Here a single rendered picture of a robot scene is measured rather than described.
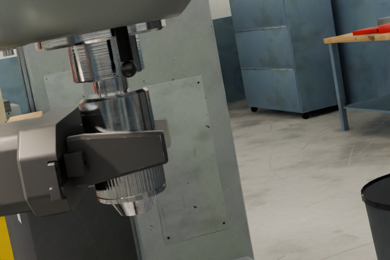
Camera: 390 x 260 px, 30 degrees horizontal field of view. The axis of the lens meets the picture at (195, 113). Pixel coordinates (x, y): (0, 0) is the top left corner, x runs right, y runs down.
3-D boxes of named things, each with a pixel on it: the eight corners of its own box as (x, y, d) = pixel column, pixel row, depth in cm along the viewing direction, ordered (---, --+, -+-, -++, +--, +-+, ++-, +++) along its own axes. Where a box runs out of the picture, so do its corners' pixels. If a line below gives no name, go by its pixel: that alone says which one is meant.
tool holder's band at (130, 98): (137, 98, 51) (135, 85, 50) (160, 101, 46) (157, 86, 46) (73, 112, 49) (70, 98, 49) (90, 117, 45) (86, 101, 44)
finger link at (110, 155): (170, 169, 46) (74, 186, 46) (162, 120, 45) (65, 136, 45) (169, 175, 44) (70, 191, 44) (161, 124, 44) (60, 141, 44)
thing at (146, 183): (154, 180, 51) (137, 98, 51) (177, 190, 47) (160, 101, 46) (90, 197, 50) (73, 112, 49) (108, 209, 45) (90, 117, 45)
